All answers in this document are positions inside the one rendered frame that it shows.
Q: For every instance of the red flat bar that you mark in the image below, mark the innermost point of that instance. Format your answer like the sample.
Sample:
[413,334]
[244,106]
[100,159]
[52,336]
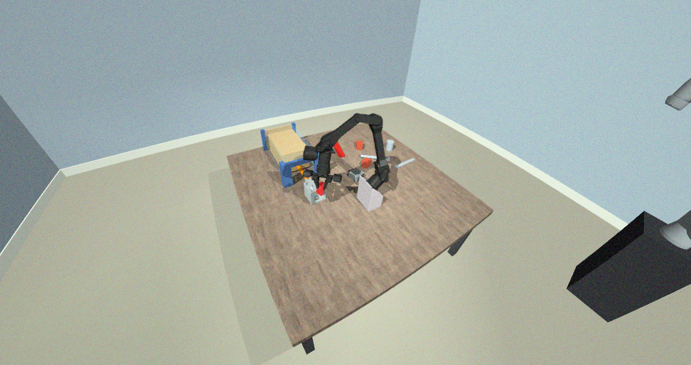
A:
[339,150]

